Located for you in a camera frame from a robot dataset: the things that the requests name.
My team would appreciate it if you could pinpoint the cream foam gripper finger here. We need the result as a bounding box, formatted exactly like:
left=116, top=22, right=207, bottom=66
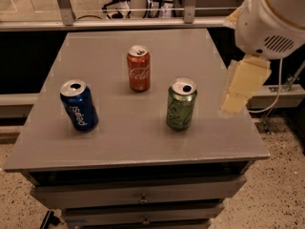
left=220, top=54, right=272, bottom=115
left=223, top=8, right=239, bottom=29

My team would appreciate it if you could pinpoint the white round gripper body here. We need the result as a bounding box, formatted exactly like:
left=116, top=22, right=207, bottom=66
left=234, top=0, right=305, bottom=59

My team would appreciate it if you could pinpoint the green soda can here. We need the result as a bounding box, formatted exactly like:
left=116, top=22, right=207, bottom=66
left=166, top=77, right=197, bottom=131

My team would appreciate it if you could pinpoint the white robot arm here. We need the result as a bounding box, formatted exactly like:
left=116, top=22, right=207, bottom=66
left=220, top=0, right=305, bottom=114

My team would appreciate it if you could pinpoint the red coke can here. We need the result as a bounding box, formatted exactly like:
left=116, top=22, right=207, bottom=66
left=127, top=45, right=151, bottom=92

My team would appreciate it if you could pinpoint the blue pepsi can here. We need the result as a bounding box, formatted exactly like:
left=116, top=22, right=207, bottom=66
left=60, top=79, right=98, bottom=132

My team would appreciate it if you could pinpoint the upper grey drawer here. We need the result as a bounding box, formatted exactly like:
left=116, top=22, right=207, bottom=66
left=30, top=175, right=246, bottom=209

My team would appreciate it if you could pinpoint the grey drawer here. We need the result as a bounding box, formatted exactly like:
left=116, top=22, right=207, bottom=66
left=30, top=175, right=246, bottom=209
left=62, top=202, right=223, bottom=226

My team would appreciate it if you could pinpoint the grey drawer cabinet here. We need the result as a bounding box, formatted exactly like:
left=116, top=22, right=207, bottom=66
left=5, top=29, right=269, bottom=229

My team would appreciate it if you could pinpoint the lower grey drawer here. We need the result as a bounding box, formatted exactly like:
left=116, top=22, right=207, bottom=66
left=62, top=202, right=223, bottom=226

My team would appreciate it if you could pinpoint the metal railing frame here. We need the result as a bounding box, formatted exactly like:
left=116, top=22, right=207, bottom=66
left=0, top=0, right=243, bottom=31

